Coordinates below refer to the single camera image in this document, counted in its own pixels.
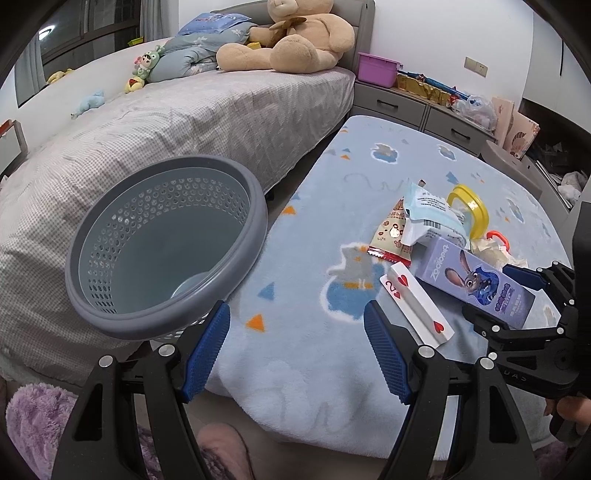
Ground blue printed pillow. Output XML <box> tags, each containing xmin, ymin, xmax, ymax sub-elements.
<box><xmin>178</xmin><ymin>13</ymin><xmax>259</xmax><ymax>36</ymax></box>

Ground yellow plastic ring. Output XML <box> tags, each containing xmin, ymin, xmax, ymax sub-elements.
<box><xmin>447</xmin><ymin>184</ymin><xmax>489</xmax><ymax>239</ymax></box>

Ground green hooded doll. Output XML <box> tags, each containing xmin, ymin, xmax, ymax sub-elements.
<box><xmin>133</xmin><ymin>45</ymin><xmax>165</xmax><ymax>84</ymax></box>

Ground bed with checked grey sheet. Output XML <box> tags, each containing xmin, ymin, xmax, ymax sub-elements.
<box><xmin>0</xmin><ymin>0</ymin><xmax>376</xmax><ymax>386</ymax></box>

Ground light blue plush toy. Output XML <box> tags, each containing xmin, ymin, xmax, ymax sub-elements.
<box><xmin>71</xmin><ymin>90</ymin><xmax>106</xmax><ymax>120</ymax></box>

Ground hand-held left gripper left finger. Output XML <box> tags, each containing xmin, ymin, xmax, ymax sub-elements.
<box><xmin>51</xmin><ymin>301</ymin><xmax>232</xmax><ymax>480</ymax></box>

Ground grey drawer cabinet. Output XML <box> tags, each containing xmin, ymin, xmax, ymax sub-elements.
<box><xmin>344</xmin><ymin>80</ymin><xmax>498</xmax><ymax>142</ymax></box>

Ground purple fleece cloth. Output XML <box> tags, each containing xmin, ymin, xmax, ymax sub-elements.
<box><xmin>4</xmin><ymin>383</ymin><xmax>153</xmax><ymax>480</ymax></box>

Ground purple rabbit print box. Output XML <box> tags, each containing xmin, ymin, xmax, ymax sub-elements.
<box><xmin>414</xmin><ymin>234</ymin><xmax>536</xmax><ymax>330</ymax></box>

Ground dark window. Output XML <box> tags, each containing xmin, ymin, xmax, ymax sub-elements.
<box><xmin>14</xmin><ymin>0</ymin><xmax>144</xmax><ymax>109</ymax></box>

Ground cream red snack packet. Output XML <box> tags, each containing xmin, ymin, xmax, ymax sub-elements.
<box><xmin>367</xmin><ymin>196</ymin><xmax>416</xmax><ymax>269</ymax></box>

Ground grey perforated plastic basket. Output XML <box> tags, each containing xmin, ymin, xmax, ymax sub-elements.
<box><xmin>65</xmin><ymin>154</ymin><xmax>269</xmax><ymax>343</ymax></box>

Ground pink cardboard boxes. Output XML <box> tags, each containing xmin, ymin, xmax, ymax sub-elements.
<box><xmin>492</xmin><ymin>96</ymin><xmax>541</xmax><ymax>160</ymax></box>

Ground clear plastic bag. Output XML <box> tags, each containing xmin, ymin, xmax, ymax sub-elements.
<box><xmin>451</xmin><ymin>95</ymin><xmax>499</xmax><ymax>130</ymax></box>

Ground crumpled cream wrapper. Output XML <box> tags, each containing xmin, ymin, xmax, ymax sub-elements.
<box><xmin>471</xmin><ymin>237</ymin><xmax>509</xmax><ymax>269</ymax></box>

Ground white blue packet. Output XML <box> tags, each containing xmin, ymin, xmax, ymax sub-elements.
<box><xmin>401</xmin><ymin>180</ymin><xmax>470</xmax><ymax>248</ymax></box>

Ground purple plastic bin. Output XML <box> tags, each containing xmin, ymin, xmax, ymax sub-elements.
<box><xmin>358</xmin><ymin>52</ymin><xmax>400</xmax><ymax>88</ymax></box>

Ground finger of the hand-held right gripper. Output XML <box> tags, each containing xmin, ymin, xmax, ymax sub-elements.
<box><xmin>462</xmin><ymin>302</ymin><xmax>570</xmax><ymax>344</ymax></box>
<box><xmin>502</xmin><ymin>262</ymin><xmax>577</xmax><ymax>306</ymax></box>

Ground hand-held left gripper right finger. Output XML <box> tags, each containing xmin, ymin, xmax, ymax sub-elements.
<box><xmin>363</xmin><ymin>300</ymin><xmax>541</xmax><ymax>480</ymax></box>

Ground person's right hand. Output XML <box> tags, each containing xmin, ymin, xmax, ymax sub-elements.
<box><xmin>544</xmin><ymin>396</ymin><xmax>591</xmax><ymax>424</ymax></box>

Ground grey low cabinet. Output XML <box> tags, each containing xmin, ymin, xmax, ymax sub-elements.
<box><xmin>480</xmin><ymin>138</ymin><xmax>575</xmax><ymax>213</ymax></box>

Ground grey curtain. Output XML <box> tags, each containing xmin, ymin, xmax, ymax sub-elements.
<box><xmin>139</xmin><ymin>0</ymin><xmax>163</xmax><ymax>41</ymax></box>

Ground light blue quilt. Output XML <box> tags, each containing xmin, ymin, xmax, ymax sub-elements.
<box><xmin>148</xmin><ymin>34</ymin><xmax>250</xmax><ymax>85</ymax></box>

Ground playing card box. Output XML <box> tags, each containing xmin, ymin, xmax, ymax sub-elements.
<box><xmin>379</xmin><ymin>261</ymin><xmax>454</xmax><ymax>347</ymax></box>

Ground gold foil boxes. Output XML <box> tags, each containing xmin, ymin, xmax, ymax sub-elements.
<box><xmin>396</xmin><ymin>74</ymin><xmax>451</xmax><ymax>107</ymax></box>

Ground white cabinet with red top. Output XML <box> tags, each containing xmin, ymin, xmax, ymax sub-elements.
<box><xmin>0</xmin><ymin>119</ymin><xmax>27</xmax><ymax>179</ymax></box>

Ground blue printed blanket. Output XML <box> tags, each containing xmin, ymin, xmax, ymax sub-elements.
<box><xmin>205</xmin><ymin>114</ymin><xmax>571</xmax><ymax>460</ymax></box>

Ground large tan teddy bear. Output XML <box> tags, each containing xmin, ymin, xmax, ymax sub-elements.
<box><xmin>216</xmin><ymin>0</ymin><xmax>355</xmax><ymax>75</ymax></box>

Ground pink fuzzy slipper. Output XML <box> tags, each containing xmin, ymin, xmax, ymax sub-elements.
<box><xmin>198</xmin><ymin>422</ymin><xmax>256</xmax><ymax>480</ymax></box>

